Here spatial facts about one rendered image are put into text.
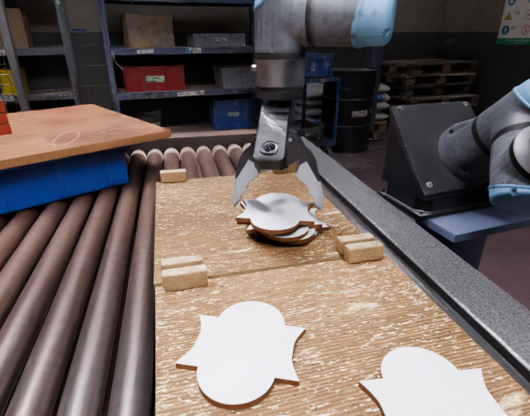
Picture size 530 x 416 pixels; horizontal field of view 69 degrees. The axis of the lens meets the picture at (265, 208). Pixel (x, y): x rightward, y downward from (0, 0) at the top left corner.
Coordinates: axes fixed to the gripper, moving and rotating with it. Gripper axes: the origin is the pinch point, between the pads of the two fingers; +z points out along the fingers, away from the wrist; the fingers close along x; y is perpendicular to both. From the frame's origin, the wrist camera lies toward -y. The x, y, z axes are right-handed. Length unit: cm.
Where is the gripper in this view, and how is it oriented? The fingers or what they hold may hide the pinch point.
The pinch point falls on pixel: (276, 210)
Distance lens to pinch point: 65.7
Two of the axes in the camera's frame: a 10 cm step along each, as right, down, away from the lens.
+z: 0.0, 9.1, 4.2
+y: 1.1, -4.2, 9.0
